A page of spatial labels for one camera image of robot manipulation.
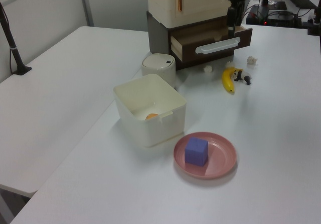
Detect pink plate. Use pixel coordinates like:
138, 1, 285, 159
173, 132, 237, 180

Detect cream storage box with handles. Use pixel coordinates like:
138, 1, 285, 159
146, 0, 228, 29

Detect black camera stand pole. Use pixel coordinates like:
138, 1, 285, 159
0, 2, 33, 76

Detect purple cube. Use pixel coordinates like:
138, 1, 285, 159
184, 137, 209, 167

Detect cream open plastic bin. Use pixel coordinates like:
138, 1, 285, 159
112, 73, 188, 149

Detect black electronics box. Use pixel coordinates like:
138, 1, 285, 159
245, 4, 302, 28

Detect white drawer handle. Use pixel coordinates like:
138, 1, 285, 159
195, 37, 241, 55

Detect dark wood drawer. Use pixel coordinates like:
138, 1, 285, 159
170, 24, 253, 64

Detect black clamp post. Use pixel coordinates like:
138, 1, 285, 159
306, 0, 321, 37

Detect dark wood drawer cabinet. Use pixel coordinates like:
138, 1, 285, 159
146, 10, 242, 71

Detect small cream trash can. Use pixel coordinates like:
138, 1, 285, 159
141, 53, 177, 89

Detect yellow toy banana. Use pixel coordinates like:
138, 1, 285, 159
221, 67, 244, 94

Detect black and white panda toy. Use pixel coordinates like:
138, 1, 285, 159
232, 69, 253, 86

